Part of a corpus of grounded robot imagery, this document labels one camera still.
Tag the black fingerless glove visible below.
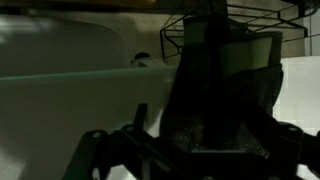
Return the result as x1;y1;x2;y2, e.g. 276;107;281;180
159;14;221;151
199;31;284;158

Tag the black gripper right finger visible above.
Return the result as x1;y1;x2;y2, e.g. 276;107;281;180
259;114;320;180

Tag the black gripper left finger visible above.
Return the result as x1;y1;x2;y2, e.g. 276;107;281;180
61;103;188;180

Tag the black wire rack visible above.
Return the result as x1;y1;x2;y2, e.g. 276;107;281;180
159;0;320;59

